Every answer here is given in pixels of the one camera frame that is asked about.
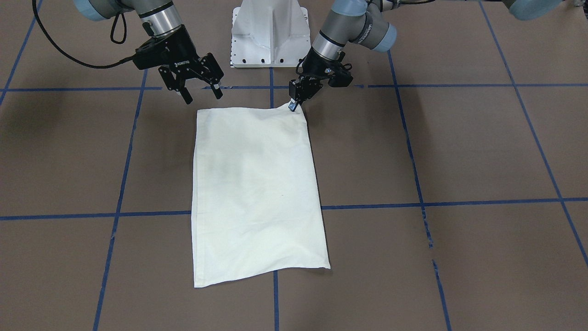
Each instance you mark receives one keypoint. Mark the cream long-sleeve cat shirt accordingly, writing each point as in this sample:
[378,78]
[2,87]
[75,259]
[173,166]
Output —
[255,200]

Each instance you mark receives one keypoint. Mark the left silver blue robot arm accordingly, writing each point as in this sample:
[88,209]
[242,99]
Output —
[349,21]

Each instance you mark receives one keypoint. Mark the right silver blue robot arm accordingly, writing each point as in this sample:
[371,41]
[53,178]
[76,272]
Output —
[158,17]

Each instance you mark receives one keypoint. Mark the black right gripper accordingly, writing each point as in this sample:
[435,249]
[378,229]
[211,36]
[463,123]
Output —
[177,51]

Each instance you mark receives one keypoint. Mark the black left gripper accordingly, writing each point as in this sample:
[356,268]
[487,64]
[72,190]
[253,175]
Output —
[314,65]

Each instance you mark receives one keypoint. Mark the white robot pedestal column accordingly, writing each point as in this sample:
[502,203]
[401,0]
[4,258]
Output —
[269,33]

